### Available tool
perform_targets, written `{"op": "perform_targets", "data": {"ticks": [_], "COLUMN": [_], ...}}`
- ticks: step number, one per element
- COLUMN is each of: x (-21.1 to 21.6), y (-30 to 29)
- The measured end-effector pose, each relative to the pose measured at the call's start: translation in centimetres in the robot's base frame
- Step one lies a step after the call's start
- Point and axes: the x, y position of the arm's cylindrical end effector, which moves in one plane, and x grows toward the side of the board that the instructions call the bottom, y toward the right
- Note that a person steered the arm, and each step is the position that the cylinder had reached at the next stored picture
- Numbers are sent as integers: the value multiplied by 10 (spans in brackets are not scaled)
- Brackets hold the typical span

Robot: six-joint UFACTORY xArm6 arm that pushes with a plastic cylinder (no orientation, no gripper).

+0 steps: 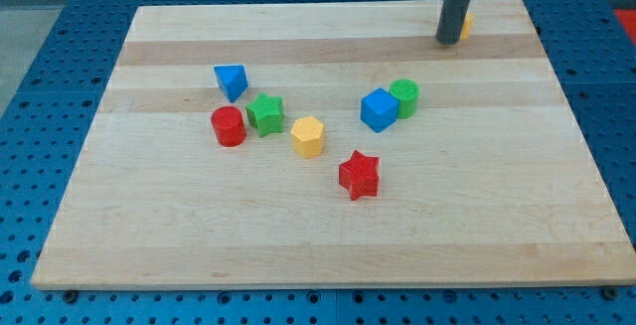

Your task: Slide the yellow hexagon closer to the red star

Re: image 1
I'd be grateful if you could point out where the yellow hexagon block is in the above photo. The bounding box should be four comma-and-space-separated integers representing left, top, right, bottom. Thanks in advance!
290, 116, 325, 158

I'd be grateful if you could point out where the blue triangle block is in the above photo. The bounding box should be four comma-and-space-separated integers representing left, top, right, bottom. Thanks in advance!
213, 65, 248, 103

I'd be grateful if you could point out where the yellow block behind rod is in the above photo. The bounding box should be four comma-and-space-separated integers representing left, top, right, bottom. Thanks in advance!
460, 12, 474, 40

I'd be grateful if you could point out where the green star block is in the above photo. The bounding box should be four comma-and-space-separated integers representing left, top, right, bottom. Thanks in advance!
245, 92, 284, 137

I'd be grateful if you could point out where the red star block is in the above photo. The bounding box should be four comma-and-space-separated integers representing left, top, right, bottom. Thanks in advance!
338, 150, 380, 201

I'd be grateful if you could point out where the green cylinder block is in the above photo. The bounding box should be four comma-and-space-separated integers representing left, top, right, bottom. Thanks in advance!
389, 79, 420, 119

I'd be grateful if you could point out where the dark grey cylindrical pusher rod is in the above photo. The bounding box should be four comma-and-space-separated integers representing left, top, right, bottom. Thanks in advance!
436, 0, 471, 45

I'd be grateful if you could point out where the red cylinder block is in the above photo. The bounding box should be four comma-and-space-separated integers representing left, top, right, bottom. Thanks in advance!
211, 105, 246, 147

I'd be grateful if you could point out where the light wooden board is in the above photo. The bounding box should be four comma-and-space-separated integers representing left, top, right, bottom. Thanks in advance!
31, 0, 635, 290

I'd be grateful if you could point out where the blue cube block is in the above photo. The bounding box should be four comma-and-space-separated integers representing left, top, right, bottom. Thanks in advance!
360, 88, 398, 133

